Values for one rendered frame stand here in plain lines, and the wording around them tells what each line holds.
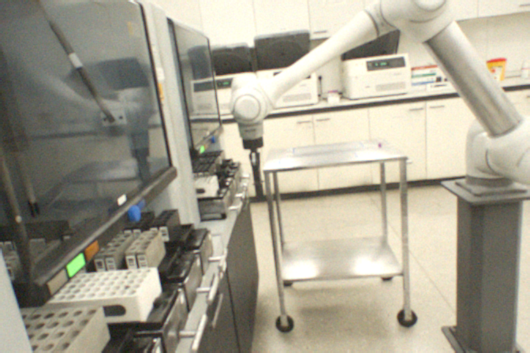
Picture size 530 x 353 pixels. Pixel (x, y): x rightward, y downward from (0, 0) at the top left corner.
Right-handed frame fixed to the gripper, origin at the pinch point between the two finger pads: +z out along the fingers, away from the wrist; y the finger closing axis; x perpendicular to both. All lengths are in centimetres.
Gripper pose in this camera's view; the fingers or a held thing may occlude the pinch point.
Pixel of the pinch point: (259, 192)
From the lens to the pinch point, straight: 138.6
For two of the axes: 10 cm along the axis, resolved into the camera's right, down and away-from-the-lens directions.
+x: 9.9, -1.1, -0.7
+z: 1.2, 9.6, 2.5
